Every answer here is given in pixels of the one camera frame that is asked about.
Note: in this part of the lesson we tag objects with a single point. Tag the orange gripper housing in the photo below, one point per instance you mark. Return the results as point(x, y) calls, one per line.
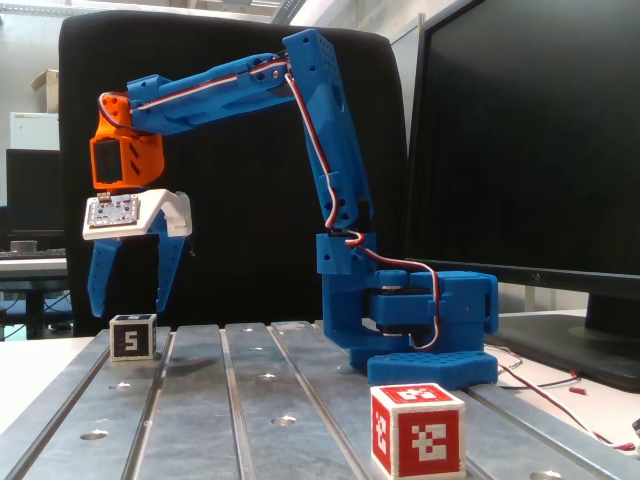
point(161, 231)

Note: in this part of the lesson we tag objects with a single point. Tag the black cube with white markers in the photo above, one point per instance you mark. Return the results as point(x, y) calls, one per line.
point(131, 342)

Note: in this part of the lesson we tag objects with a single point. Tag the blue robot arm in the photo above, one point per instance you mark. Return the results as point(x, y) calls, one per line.
point(450, 310)

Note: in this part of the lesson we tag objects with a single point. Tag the red cube with white markers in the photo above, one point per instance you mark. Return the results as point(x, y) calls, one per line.
point(430, 440)

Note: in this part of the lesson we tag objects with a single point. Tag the black keyboard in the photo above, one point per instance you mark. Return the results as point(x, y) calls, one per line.
point(35, 253)

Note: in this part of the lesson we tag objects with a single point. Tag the black office chair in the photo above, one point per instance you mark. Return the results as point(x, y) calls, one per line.
point(225, 200)

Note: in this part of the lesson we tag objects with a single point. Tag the grey round tape roll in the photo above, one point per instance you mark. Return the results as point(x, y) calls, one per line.
point(23, 246)

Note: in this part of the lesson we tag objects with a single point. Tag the small black background monitor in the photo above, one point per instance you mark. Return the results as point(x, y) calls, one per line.
point(32, 190)

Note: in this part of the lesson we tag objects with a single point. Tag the large black computer monitor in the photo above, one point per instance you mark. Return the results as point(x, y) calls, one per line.
point(525, 125)

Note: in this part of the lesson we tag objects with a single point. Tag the small red connector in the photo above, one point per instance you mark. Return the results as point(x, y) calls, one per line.
point(577, 389)

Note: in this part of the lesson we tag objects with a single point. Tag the white mount with circuit board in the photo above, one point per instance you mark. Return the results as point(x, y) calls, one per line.
point(115, 212)

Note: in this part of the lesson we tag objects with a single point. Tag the slotted metal base plate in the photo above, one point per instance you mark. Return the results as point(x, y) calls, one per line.
point(200, 425)

